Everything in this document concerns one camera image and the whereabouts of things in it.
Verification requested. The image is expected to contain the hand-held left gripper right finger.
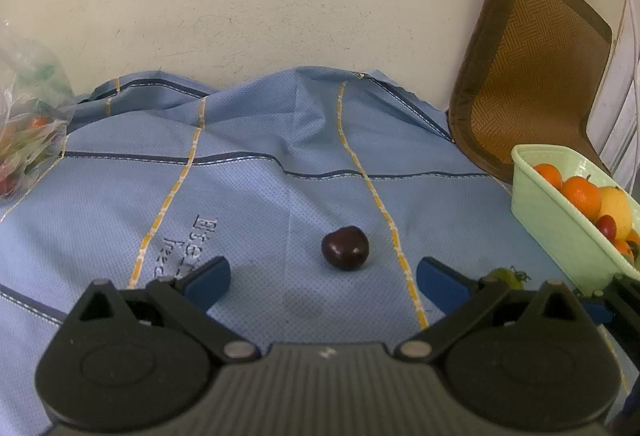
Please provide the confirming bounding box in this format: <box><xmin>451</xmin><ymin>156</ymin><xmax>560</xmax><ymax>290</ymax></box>
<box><xmin>394</xmin><ymin>256</ymin><xmax>596</xmax><ymax>362</ymax></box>

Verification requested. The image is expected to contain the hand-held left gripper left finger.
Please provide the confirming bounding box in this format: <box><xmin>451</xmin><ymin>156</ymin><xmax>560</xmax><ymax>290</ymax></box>
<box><xmin>67</xmin><ymin>256</ymin><xmax>261</xmax><ymax>364</ymax></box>

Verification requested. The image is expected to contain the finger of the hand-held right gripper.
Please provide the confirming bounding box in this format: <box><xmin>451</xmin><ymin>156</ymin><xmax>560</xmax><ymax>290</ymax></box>
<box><xmin>579</xmin><ymin>273</ymin><xmax>640</xmax><ymax>367</ymax></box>

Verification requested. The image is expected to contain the light green round fruit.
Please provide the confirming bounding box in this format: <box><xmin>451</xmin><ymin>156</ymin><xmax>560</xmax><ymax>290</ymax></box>
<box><xmin>486</xmin><ymin>266</ymin><xmax>532</xmax><ymax>291</ymax></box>

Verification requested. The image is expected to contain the light green plastic basin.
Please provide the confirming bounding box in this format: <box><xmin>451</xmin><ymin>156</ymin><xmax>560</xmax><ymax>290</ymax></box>
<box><xmin>511</xmin><ymin>143</ymin><xmax>640</xmax><ymax>295</ymax></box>

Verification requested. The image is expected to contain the dark red cherry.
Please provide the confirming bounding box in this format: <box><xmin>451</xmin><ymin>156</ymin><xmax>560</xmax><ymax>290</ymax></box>
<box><xmin>321</xmin><ymin>225</ymin><xmax>370</xmax><ymax>271</ymax></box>

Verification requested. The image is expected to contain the orange with green stem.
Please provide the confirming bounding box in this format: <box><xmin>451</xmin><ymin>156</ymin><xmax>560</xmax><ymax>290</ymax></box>
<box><xmin>561</xmin><ymin>175</ymin><xmax>602</xmax><ymax>222</ymax></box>

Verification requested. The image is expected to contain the red round fruit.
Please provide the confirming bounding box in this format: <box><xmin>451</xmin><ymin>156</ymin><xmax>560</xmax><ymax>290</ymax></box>
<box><xmin>595</xmin><ymin>215</ymin><xmax>619</xmax><ymax>240</ymax></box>

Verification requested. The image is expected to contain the yellow round fruit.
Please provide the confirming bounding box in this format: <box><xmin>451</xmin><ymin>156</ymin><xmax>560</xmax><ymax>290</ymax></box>
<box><xmin>598</xmin><ymin>185</ymin><xmax>634</xmax><ymax>241</ymax></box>

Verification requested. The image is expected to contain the light blue striped cloth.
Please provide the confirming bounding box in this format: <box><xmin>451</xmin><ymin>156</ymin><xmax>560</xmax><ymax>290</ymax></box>
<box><xmin>0</xmin><ymin>66</ymin><xmax>591</xmax><ymax>436</ymax></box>

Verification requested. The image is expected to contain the white ribbed panel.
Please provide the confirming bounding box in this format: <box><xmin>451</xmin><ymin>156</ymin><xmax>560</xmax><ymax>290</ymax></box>
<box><xmin>586</xmin><ymin>29</ymin><xmax>640</xmax><ymax>189</ymax></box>

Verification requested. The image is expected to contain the brown woven seat mat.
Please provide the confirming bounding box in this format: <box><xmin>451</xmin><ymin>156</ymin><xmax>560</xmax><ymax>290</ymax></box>
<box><xmin>447</xmin><ymin>0</ymin><xmax>614</xmax><ymax>182</ymax></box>

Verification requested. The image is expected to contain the clear plastic bag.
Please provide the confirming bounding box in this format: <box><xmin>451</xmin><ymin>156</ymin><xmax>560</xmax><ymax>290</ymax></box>
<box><xmin>0</xmin><ymin>19</ymin><xmax>77</xmax><ymax>203</ymax></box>

